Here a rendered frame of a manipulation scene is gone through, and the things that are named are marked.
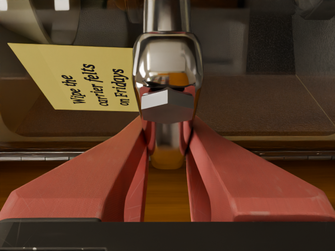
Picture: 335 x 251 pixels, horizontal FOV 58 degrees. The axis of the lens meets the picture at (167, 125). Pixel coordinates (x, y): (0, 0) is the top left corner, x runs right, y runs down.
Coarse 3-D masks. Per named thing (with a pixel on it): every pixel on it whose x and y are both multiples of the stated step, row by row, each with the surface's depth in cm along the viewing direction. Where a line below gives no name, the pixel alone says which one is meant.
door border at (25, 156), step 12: (0, 156) 33; (12, 156) 33; (24, 156) 33; (36, 156) 33; (48, 156) 33; (60, 156) 33; (72, 156) 33; (264, 156) 33; (276, 156) 33; (312, 156) 33; (324, 156) 33
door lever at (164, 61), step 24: (144, 0) 8; (168, 0) 7; (144, 24) 7; (168, 24) 7; (144, 48) 6; (168, 48) 6; (192, 48) 6; (144, 72) 6; (168, 72) 6; (192, 72) 6; (144, 96) 6; (168, 96) 6; (192, 96) 7; (144, 120) 8; (168, 120) 7; (192, 120) 8; (168, 144) 10; (168, 168) 14
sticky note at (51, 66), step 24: (24, 48) 13; (48, 48) 13; (72, 48) 13; (96, 48) 13; (120, 48) 13; (48, 72) 16; (72, 72) 16; (96, 72) 16; (120, 72) 16; (48, 96) 18; (72, 96) 18; (96, 96) 18; (120, 96) 18
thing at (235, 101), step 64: (0, 0) 11; (64, 0) 11; (128, 0) 11; (192, 0) 11; (256, 0) 11; (320, 0) 11; (0, 64) 15; (256, 64) 15; (320, 64) 15; (0, 128) 24; (64, 128) 24; (256, 128) 24; (320, 128) 24
